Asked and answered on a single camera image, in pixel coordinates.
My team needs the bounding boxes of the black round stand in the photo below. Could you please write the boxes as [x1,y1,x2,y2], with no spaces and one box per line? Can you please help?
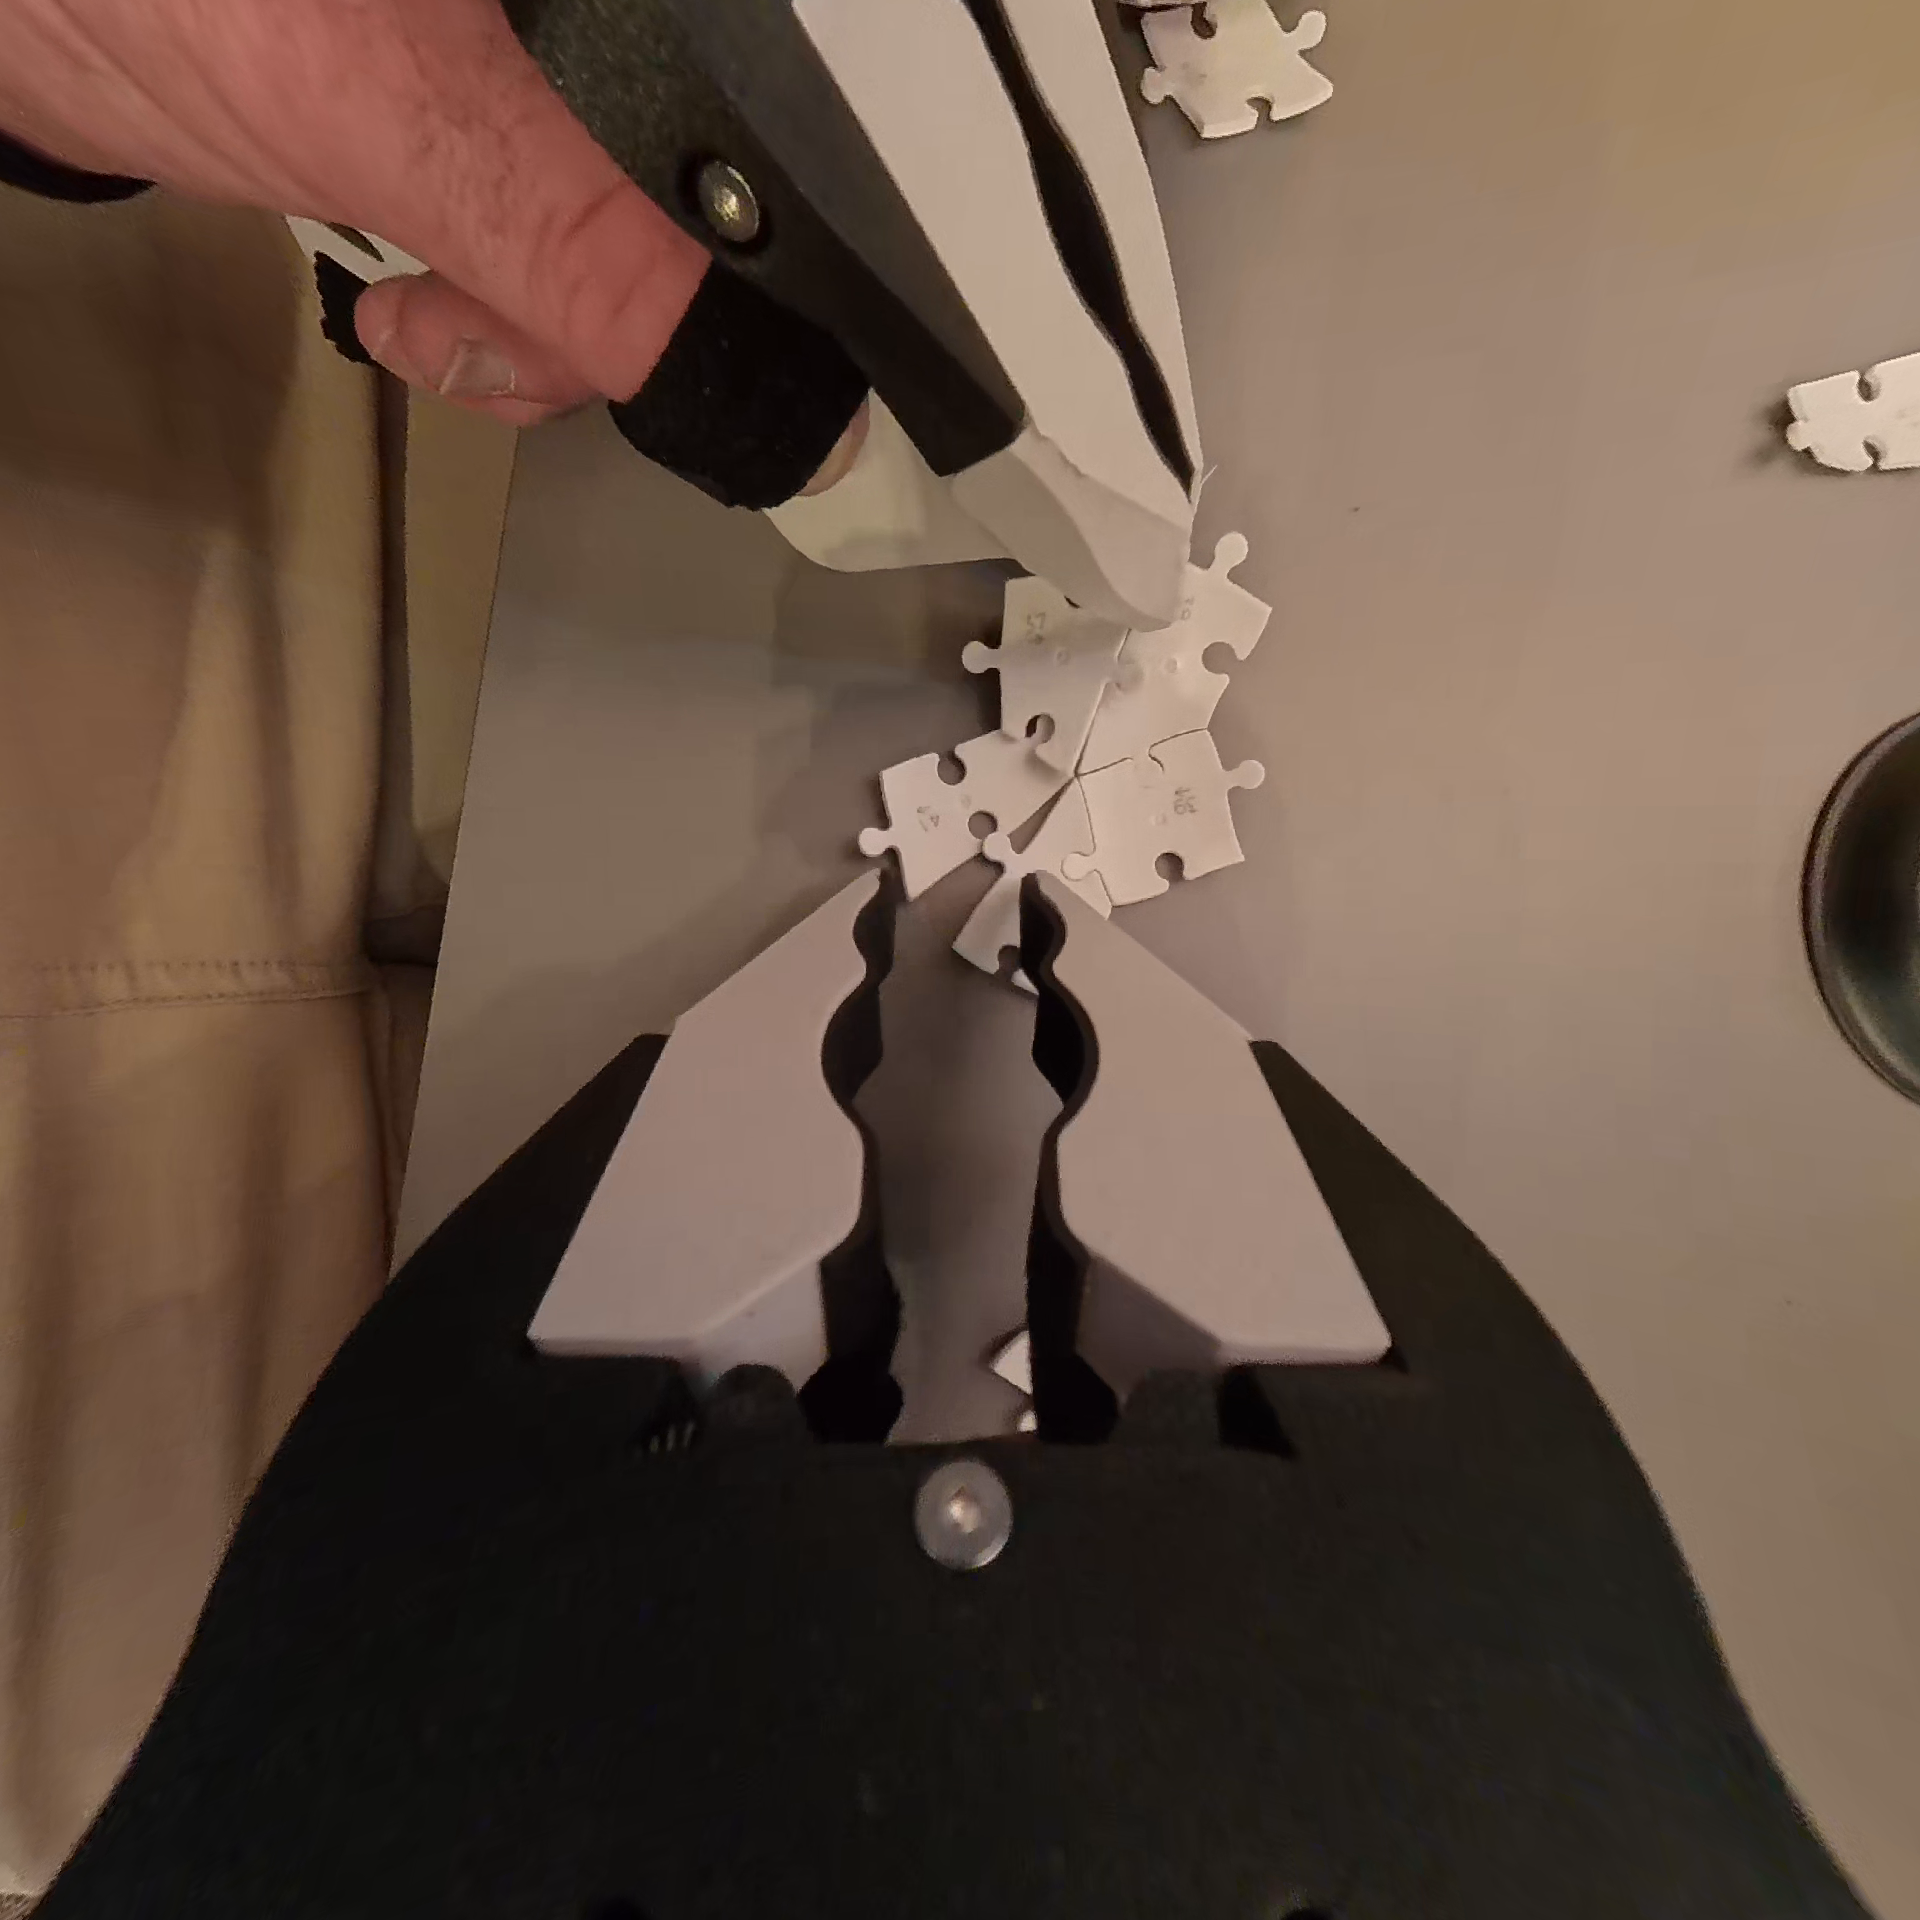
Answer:
[1799,715,1920,1107]

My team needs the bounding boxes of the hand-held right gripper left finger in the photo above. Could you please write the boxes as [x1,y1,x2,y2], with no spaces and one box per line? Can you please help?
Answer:
[527,869,906,1439]

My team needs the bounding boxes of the person's left hand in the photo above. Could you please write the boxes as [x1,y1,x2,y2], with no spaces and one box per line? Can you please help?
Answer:
[0,0,714,434]

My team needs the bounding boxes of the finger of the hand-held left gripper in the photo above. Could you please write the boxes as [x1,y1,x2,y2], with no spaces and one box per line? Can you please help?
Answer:
[793,0,1195,633]
[1003,0,1209,506]

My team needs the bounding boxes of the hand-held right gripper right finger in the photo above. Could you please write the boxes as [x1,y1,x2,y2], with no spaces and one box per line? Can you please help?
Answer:
[1019,876,1396,1439]

